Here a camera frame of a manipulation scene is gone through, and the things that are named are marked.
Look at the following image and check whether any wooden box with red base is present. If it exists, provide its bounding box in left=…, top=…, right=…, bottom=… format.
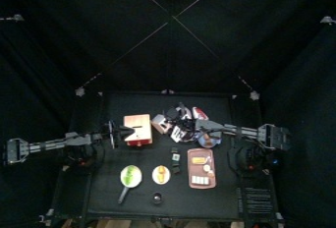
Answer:
left=123, top=113, right=154, bottom=147

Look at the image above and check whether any white printed carton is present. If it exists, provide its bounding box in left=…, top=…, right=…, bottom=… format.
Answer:
left=170, top=125, right=187, bottom=143

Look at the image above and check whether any white and purple packet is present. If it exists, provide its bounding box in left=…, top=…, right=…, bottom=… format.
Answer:
left=178, top=105, right=195, bottom=120

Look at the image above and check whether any red and white packet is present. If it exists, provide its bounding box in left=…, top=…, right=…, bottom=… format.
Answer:
left=193, top=106, right=211, bottom=122

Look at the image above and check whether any blue bowl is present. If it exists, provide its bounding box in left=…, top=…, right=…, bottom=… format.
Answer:
left=198, top=131, right=223, bottom=149

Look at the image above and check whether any black toy object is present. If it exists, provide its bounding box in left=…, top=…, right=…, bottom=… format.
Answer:
left=163, top=107, right=182, bottom=122

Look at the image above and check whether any small pink cube box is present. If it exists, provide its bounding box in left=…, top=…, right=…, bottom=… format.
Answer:
left=150, top=114, right=174, bottom=135

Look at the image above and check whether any yellow toy cheese slab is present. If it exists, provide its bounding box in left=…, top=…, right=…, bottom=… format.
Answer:
left=191, top=156, right=209, bottom=165

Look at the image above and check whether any brown serving tray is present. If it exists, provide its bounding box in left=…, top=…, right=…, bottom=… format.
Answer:
left=187, top=147, right=218, bottom=190

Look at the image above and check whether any green toy lettuce leaf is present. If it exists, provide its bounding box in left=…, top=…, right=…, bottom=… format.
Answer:
left=123, top=166, right=142, bottom=186

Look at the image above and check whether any small white plate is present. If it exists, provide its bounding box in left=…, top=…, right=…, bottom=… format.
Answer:
left=151, top=165, right=173, bottom=186

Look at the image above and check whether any white striped toy block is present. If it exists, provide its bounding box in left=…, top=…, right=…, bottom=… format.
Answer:
left=193, top=175, right=211, bottom=186

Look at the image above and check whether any small black cup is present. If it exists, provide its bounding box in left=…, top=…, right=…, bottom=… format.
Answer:
left=151, top=192, right=166, bottom=205

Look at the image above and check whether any printed label sheet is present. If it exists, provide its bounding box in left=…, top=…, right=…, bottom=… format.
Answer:
left=245, top=186, right=274, bottom=216

